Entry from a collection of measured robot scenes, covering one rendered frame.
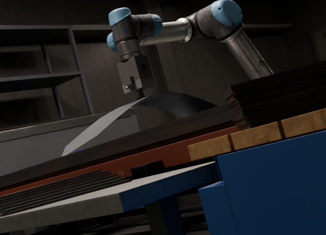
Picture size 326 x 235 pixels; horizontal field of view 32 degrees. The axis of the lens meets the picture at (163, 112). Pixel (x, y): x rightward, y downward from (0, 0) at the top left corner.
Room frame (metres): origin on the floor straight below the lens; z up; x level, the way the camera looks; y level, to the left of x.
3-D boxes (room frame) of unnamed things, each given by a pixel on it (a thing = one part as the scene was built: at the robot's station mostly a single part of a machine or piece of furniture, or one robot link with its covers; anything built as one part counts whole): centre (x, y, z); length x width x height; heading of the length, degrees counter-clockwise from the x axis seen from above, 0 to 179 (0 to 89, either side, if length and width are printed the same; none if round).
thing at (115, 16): (1.86, 0.05, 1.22); 0.09 x 0.08 x 0.11; 134
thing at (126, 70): (1.85, 0.06, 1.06); 0.10 x 0.09 x 0.16; 139
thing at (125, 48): (1.86, 0.05, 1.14); 0.08 x 0.08 x 0.05
